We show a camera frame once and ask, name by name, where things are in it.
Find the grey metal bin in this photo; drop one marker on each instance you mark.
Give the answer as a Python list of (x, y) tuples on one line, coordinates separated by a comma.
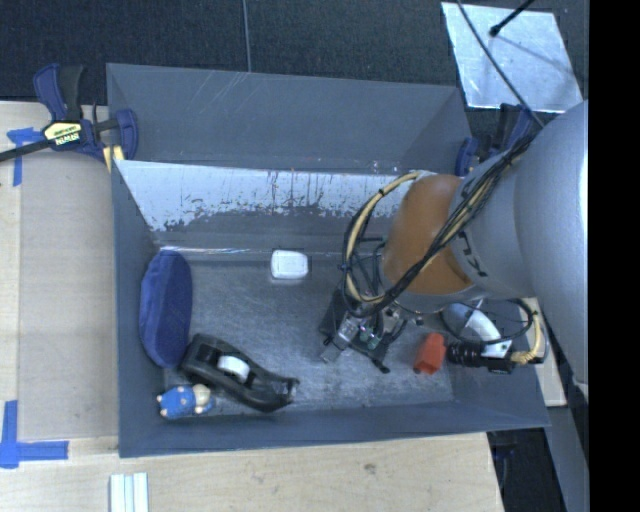
[(280, 120)]

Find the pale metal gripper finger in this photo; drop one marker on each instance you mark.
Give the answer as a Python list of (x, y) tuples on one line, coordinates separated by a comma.
[(344, 334)]

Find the blue oval cushion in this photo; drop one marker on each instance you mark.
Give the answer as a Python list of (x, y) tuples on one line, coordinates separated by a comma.
[(165, 310)]

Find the pale wood board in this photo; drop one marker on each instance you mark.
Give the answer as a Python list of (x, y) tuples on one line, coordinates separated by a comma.
[(65, 300)]

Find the blue toy figure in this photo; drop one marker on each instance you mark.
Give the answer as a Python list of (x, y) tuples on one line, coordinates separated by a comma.
[(181, 401)]

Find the black tape dispenser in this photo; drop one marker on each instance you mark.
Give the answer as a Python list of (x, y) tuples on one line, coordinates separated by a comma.
[(225, 372)]

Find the red-brown small block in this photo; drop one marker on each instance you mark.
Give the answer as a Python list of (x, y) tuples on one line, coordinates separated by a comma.
[(430, 353)]

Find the black cylinder on white bracket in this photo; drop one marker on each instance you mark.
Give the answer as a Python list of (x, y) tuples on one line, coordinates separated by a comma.
[(472, 353)]

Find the white plastic box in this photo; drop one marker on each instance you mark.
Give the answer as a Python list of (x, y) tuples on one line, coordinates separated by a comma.
[(289, 264)]

